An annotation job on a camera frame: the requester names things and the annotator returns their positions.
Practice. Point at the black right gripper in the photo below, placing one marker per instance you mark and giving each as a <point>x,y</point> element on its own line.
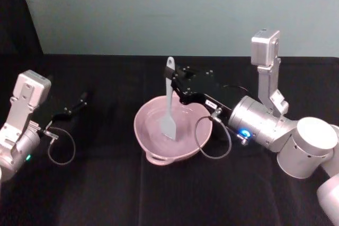
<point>204,83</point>

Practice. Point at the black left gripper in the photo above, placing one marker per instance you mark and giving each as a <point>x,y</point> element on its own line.
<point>46,116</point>

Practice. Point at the grey spatula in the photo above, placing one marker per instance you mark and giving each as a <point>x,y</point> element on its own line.
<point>167,124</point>

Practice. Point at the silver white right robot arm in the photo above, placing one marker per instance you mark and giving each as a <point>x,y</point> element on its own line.
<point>307,146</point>

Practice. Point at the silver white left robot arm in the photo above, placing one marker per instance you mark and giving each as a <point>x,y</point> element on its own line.
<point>18,133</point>

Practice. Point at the black curtain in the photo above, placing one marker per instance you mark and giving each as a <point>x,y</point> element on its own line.
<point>13,25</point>

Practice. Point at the black table cloth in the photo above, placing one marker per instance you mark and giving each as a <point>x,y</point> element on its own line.
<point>169,197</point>

